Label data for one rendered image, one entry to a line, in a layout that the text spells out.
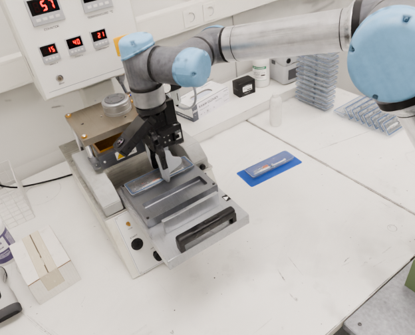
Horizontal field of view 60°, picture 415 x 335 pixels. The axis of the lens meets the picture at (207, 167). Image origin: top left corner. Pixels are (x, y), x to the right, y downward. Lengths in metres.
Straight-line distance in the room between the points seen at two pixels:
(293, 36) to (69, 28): 0.63
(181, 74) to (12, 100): 0.91
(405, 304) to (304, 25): 0.69
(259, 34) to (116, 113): 0.47
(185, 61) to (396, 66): 0.37
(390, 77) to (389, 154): 0.92
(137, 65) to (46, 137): 0.87
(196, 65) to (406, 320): 0.74
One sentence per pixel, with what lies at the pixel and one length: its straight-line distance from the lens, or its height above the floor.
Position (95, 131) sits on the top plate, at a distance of 1.01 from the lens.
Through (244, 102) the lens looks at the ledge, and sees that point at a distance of 1.68.
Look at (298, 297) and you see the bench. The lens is 0.99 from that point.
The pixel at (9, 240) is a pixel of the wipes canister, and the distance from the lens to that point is 1.26.
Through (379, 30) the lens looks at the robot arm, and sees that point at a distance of 0.55.
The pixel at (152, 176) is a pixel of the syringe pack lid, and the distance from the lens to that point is 0.97.
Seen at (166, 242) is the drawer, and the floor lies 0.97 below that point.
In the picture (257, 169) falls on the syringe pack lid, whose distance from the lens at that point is 1.31.
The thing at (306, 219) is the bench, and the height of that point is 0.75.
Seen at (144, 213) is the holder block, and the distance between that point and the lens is 0.88.
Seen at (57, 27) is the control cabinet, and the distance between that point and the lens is 1.12.
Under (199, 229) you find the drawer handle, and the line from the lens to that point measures 0.79.
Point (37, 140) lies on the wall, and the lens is 1.59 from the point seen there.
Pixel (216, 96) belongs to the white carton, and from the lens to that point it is 1.63.
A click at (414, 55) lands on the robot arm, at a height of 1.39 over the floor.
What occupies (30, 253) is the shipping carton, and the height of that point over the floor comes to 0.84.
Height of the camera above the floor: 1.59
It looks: 38 degrees down
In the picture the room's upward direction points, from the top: 8 degrees counter-clockwise
